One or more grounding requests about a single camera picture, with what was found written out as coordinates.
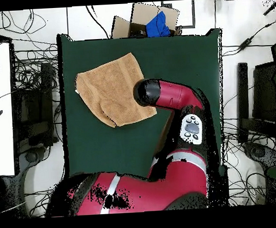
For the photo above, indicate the tan terry towel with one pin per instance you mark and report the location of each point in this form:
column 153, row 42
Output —
column 111, row 90

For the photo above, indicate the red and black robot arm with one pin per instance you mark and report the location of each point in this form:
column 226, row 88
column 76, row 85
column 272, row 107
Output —
column 174, row 96

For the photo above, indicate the dark green table cloth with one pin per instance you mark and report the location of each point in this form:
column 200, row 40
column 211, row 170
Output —
column 96, row 150

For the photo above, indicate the blue cloth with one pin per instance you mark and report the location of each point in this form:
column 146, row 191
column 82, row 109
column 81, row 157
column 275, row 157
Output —
column 157, row 26

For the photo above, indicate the black chair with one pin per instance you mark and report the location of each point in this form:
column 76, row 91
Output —
column 242, row 90
column 45, row 89

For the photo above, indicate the open cardboard box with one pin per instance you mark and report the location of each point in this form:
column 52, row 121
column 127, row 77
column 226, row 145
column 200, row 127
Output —
column 144, row 13

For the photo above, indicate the black power adapter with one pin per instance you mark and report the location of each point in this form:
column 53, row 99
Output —
column 244, row 43

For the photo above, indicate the white desk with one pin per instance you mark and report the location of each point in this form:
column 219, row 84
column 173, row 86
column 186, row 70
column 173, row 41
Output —
column 3, row 137

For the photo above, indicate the black square frame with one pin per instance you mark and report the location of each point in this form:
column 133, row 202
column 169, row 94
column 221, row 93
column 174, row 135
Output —
column 193, row 12

